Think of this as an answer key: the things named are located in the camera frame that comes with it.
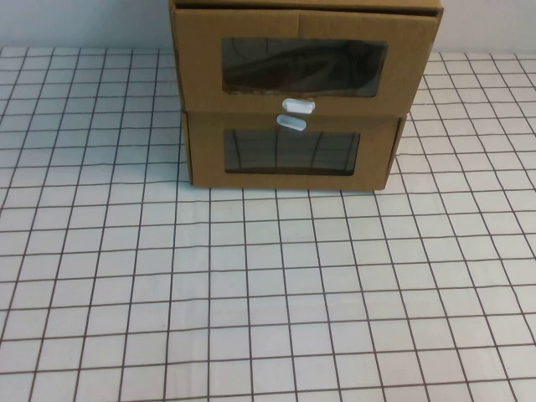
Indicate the translucent white plastic tab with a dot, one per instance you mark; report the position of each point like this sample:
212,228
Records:
291,123
298,105

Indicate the brown windowed shoe box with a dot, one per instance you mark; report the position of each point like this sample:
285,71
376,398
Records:
197,63
205,163

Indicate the white grid-pattern tablecloth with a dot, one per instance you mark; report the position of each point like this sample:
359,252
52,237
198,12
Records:
268,293

